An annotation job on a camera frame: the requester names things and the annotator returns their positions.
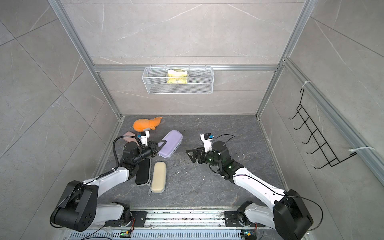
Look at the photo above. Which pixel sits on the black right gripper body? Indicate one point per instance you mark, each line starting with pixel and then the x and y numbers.
pixel 208 158

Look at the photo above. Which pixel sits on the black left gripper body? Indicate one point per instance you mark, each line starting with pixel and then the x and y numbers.
pixel 146 153

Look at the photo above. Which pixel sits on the purple zippered umbrella sleeve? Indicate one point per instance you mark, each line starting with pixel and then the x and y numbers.
pixel 174 139

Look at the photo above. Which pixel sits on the white zippered umbrella sleeve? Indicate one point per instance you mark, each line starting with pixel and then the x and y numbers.
pixel 159 178

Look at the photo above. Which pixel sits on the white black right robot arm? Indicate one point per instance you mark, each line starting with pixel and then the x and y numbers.
pixel 284 211

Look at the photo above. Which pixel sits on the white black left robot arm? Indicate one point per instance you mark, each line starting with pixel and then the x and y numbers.
pixel 78 206

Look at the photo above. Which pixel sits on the pink hard case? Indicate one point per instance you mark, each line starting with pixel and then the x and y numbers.
pixel 130 137

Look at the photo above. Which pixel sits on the orange plush whale toy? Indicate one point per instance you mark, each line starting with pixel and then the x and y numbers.
pixel 143 125

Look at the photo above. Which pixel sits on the yellow packet in basket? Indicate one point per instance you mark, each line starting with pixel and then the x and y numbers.
pixel 177 77

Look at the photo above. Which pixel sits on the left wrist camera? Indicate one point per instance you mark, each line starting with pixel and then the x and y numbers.
pixel 143 137

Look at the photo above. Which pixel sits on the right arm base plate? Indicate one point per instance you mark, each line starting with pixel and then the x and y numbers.
pixel 236 219

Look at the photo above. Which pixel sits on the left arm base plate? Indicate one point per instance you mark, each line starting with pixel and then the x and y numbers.
pixel 136 219

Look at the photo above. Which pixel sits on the white wire wall basket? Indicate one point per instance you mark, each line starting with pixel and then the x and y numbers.
pixel 200 81

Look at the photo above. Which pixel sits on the aluminium mounting rail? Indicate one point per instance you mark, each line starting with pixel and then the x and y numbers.
pixel 178 224

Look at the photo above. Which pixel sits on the black wire hook rack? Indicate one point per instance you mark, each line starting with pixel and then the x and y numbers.
pixel 316 136

